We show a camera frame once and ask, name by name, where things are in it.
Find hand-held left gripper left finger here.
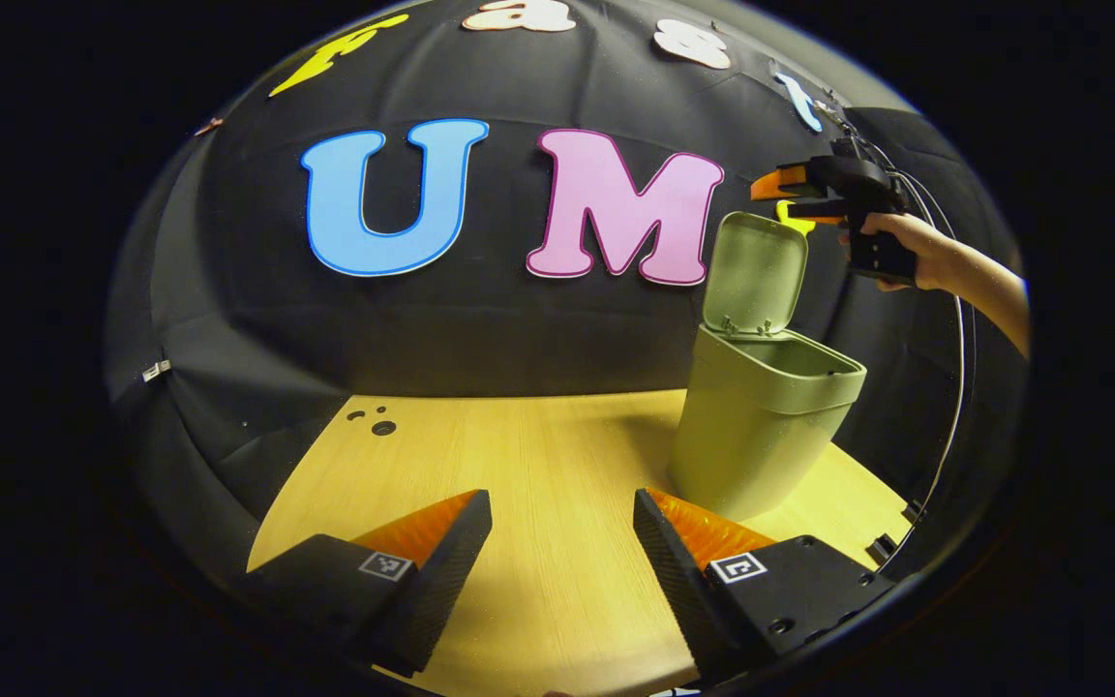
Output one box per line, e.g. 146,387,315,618
243,489,494,678

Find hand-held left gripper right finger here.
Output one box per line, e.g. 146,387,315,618
632,488,899,682

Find black backdrop cloth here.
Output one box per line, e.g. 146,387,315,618
103,0,1028,543

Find pale green desktop garbage bin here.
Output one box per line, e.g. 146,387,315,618
667,211,868,522

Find thin black cable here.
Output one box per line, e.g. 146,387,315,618
848,131,977,572

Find wooden desktop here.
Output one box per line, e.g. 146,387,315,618
248,387,912,697

